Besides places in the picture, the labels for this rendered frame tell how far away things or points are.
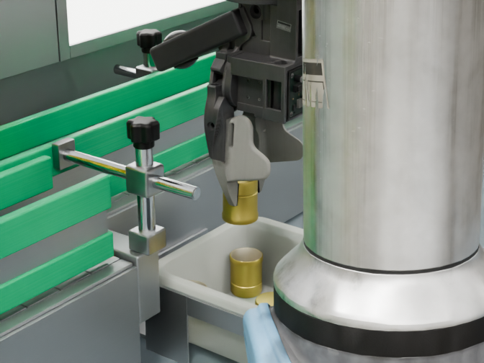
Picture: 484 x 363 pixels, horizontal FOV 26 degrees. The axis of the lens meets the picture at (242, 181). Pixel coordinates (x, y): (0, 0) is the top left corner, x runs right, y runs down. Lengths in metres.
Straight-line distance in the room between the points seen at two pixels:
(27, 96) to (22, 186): 0.29
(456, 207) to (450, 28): 0.08
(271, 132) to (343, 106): 0.55
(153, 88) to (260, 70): 0.31
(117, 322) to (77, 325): 0.05
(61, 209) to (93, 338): 0.13
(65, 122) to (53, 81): 0.15
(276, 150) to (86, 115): 0.23
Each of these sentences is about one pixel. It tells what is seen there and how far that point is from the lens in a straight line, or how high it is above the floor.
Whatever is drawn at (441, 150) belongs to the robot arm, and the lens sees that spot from 0.47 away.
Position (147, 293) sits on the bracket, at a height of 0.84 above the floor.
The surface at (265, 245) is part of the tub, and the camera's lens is 1.14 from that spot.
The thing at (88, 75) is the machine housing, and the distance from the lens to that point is 1.30.
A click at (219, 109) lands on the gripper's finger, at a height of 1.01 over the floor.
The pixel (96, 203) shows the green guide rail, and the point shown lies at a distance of 0.92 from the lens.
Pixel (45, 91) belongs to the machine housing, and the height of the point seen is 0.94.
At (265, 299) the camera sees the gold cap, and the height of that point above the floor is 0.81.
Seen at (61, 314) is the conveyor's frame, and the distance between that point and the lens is 0.90.
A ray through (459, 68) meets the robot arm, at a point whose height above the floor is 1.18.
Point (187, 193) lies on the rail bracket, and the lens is 0.91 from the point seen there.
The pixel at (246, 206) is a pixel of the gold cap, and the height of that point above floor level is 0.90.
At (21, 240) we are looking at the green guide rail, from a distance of 0.87.
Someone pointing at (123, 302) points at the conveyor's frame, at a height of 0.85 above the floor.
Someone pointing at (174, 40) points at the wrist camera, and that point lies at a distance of 0.98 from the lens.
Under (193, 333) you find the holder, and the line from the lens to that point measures 1.02.
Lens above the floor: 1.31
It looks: 22 degrees down
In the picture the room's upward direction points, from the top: straight up
